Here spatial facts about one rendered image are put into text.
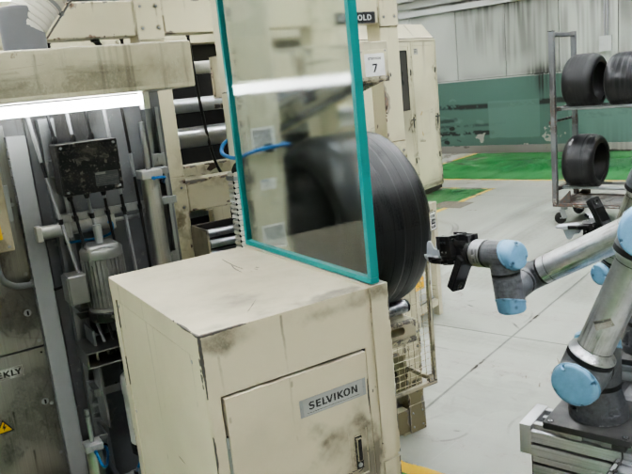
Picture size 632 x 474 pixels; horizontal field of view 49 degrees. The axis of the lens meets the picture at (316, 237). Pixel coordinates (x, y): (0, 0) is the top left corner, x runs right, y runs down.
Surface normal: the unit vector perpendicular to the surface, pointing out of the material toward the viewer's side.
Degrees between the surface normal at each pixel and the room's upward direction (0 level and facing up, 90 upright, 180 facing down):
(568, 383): 97
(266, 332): 90
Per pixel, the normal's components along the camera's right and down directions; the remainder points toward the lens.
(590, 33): -0.62, 0.23
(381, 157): 0.27, -0.64
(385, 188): 0.42, -0.34
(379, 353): 0.52, 0.13
